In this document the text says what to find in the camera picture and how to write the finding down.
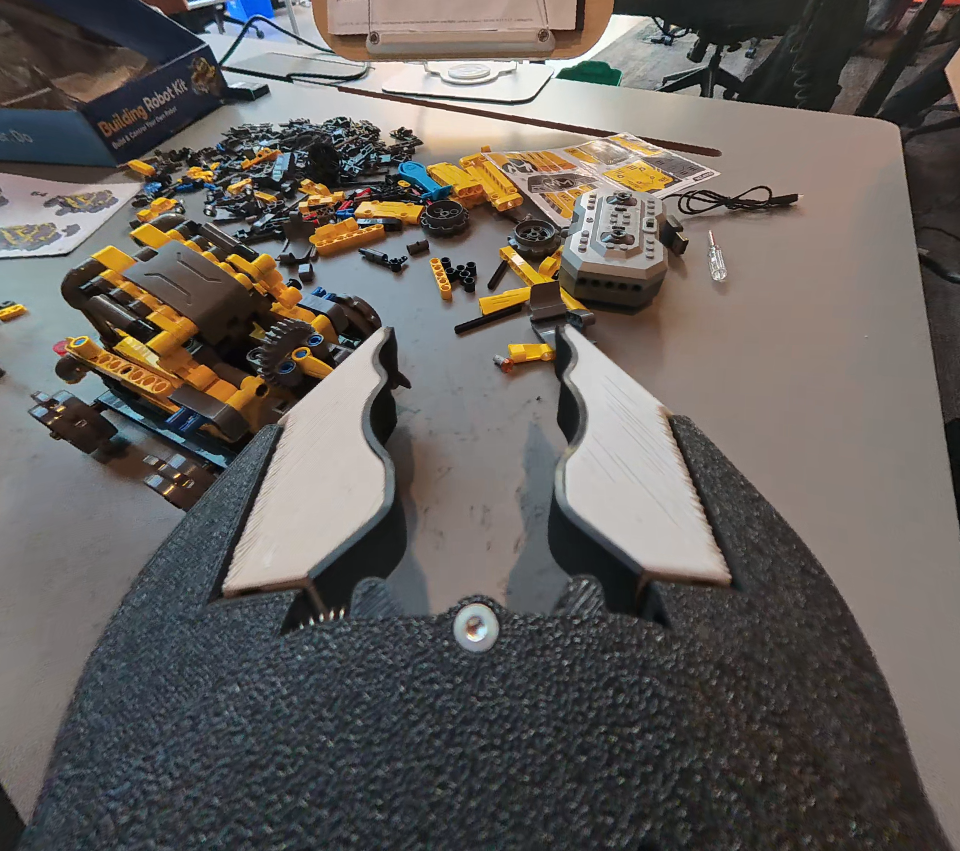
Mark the black clip connector piece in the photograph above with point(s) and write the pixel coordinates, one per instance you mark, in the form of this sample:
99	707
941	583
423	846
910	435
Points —
379	256

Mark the blue cardboard kit box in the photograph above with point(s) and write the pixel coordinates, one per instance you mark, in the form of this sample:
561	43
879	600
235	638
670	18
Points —
150	108

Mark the yellow grey sticker sheet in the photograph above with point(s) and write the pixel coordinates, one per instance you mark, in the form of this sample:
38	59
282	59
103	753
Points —
637	168

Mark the grey table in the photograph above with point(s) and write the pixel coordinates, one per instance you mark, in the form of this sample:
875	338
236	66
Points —
637	108

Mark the yellow toy brick vehicle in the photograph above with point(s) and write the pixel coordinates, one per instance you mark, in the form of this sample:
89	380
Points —
180	296

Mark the blue brick separator tool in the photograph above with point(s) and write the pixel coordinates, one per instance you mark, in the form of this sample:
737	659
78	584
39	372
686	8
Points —
420	176

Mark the grey desk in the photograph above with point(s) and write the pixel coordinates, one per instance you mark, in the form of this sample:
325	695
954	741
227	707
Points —
787	378

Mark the short black axle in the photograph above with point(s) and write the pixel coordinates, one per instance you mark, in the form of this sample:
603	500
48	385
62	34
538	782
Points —
498	275

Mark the short yellow holed beam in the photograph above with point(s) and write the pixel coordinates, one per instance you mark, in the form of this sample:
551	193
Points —
442	279

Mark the long black axle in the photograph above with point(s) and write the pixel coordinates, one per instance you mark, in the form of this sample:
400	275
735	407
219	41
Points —
487	324

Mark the white stand base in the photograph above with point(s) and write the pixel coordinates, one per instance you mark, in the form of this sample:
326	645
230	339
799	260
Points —
510	84

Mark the cluster of black connectors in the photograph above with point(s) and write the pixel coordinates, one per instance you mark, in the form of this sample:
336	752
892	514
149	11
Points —
465	273

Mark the grey curved panel piece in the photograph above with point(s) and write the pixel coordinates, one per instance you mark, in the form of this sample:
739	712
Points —
547	303

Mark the long yellow holed beam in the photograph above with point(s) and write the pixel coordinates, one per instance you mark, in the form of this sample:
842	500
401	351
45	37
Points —
521	266

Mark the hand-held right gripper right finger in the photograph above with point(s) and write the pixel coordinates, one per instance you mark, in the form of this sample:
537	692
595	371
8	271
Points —
637	483

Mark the grey toy control hub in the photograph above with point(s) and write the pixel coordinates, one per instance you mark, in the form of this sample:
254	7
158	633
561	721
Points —
615	266

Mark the pile of loose brick parts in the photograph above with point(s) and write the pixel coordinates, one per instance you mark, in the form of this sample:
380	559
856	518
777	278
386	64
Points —
300	168

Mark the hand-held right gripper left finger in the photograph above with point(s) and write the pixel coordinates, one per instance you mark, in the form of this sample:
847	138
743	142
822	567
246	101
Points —
322	483

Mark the grey toy wheel hub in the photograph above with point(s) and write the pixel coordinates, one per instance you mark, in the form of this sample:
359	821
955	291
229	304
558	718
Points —
534	237
444	219

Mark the black office chair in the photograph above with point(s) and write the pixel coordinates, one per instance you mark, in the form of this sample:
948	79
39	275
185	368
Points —
720	41

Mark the yellow piece with orange tip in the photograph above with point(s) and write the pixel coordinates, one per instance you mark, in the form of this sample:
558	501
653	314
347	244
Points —
529	352

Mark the yellow angled brick piece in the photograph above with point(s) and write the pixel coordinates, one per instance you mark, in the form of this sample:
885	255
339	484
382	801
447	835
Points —
551	264

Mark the paper instruction booklet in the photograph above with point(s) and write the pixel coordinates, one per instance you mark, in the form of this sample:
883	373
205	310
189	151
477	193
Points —
45	221

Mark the yellow wedge panel piece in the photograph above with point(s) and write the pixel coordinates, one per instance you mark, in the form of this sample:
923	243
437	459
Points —
502	301

